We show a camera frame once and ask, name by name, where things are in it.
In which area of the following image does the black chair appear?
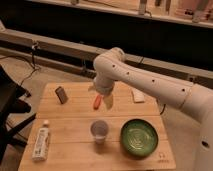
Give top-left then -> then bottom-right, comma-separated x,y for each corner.
0,65 -> 36,163

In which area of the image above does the black cable on floor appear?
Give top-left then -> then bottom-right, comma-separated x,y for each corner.
0,41 -> 43,88

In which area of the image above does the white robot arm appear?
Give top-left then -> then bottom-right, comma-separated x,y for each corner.
93,47 -> 213,171

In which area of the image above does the dark grey eraser block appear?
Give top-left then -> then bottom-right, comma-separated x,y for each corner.
55,86 -> 68,104

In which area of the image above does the orange carrot toy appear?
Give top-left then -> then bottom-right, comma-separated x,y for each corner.
93,95 -> 102,110

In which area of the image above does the white rectangular sponge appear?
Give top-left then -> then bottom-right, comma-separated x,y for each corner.
132,88 -> 145,103

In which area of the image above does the green ceramic bowl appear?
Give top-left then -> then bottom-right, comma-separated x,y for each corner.
120,119 -> 158,158

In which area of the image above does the white tube with cap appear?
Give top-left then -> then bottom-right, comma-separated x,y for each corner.
32,120 -> 50,162

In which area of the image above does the white paper cup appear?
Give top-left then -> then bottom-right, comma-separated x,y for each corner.
90,120 -> 109,144

